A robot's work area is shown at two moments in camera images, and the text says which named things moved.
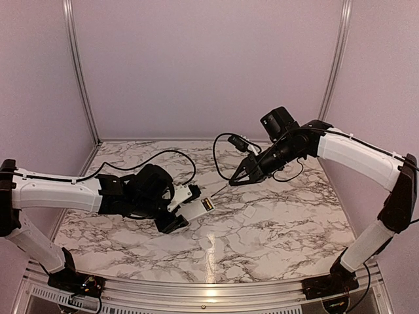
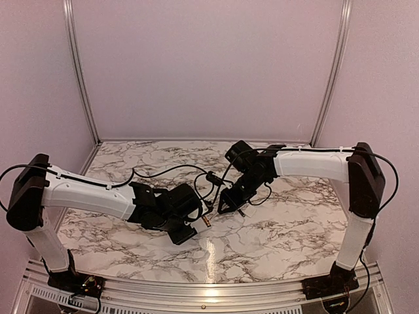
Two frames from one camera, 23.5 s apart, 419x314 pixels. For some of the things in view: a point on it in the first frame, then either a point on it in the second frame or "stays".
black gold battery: [207, 204] to [241, 212]
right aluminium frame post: [338, 59] stays
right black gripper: [257, 174] to [233, 203]
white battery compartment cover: [249, 211] stays
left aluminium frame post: [69, 17] stays
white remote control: [196, 207] to [199, 224]
